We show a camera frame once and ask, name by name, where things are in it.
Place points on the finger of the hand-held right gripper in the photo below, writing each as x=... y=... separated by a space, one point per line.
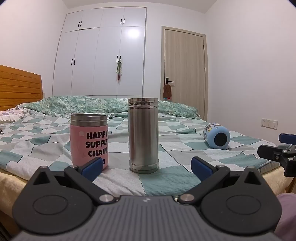
x=286 y=138
x=269 y=151

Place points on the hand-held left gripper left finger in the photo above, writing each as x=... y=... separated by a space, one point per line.
x=93 y=168

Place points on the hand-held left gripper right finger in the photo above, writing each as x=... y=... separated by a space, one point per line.
x=201 y=170

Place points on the light blue patterned bottle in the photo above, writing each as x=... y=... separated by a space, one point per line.
x=216 y=135

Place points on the pink lettered steel cup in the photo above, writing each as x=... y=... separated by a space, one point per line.
x=89 y=141

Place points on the tall stainless steel cup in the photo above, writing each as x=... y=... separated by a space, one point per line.
x=143 y=136

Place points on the checked green white blanket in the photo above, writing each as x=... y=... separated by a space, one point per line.
x=46 y=139

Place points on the green floral quilt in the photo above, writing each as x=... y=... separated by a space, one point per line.
x=92 y=104

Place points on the person's pink clothing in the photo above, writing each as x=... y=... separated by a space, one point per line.
x=286 y=215

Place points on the beige bed sheet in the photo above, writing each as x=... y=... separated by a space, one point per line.
x=11 y=183

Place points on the brown hanging pouch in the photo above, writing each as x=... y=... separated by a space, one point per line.
x=167 y=90

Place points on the light wooden door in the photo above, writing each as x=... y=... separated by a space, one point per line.
x=183 y=74

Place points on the white floral pillow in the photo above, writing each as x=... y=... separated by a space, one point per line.
x=9 y=114

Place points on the green hanging charm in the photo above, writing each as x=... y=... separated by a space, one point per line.
x=118 y=66

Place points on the wooden headboard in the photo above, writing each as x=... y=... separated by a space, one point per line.
x=19 y=87

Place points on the white wardrobe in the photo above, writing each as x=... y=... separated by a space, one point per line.
x=97 y=51

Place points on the white wall socket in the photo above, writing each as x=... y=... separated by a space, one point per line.
x=269 y=123

